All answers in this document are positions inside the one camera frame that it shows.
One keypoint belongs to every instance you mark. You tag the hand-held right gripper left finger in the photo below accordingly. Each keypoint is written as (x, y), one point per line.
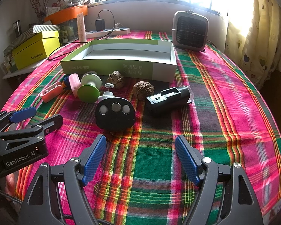
(93, 159)

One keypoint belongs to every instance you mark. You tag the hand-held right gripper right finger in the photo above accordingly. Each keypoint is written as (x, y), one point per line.
(187, 161)

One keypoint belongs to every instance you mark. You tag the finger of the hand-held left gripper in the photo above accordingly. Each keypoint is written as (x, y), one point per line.
(23, 113)
(52, 121)

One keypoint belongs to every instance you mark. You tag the salmon pink clip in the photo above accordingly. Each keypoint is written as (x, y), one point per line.
(52, 93)

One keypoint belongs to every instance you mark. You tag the blue orange knit toy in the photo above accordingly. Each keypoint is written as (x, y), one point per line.
(65, 82)

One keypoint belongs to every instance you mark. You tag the pink oblong case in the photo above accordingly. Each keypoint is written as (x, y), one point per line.
(74, 84)

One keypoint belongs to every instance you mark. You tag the green white spool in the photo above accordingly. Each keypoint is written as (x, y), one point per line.
(87, 93)

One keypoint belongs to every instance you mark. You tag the black round button device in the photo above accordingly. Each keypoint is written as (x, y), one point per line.
(114, 119)

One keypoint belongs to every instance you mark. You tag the black rectangular device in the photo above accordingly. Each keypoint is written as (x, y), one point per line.
(164, 100)

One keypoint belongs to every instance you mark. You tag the white bottle cap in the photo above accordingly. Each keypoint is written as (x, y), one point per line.
(109, 86)

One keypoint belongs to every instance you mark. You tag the green white cardboard box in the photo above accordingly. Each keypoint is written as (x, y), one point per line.
(103, 66)

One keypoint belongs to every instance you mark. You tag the brown wrinkled walnut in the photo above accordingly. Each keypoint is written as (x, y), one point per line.
(142, 90)
(116, 79)

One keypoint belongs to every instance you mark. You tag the white side shelf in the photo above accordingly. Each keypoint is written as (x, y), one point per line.
(21, 73)

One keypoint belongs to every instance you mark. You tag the yellow cardboard box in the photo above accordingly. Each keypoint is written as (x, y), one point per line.
(30, 54)

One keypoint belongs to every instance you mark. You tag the grey patterned box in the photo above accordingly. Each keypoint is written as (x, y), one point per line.
(18, 42)

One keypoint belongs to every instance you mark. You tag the plaid tablecloth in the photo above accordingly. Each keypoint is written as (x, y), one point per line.
(224, 98)

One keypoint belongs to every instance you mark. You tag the dark glass jar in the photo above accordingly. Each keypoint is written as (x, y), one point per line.
(17, 28)

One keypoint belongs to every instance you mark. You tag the pale green jars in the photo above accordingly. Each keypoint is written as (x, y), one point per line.
(66, 31)

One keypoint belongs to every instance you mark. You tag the cream cosmetic tube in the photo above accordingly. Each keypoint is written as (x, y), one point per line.
(81, 28)

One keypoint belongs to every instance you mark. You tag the dried flower branches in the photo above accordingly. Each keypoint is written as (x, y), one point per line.
(39, 13)

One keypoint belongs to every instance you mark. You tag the black charger adapter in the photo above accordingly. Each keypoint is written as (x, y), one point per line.
(100, 24)

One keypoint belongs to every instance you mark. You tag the orange storage box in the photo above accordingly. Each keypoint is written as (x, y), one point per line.
(65, 14)

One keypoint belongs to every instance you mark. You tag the white power strip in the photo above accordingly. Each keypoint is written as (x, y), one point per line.
(121, 31)

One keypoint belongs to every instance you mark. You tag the white plug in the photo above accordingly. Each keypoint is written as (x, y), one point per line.
(118, 25)

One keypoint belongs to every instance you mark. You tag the grey space heater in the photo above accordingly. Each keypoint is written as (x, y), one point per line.
(189, 30)

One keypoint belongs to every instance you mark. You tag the heart print curtain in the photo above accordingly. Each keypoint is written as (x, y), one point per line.
(260, 39)

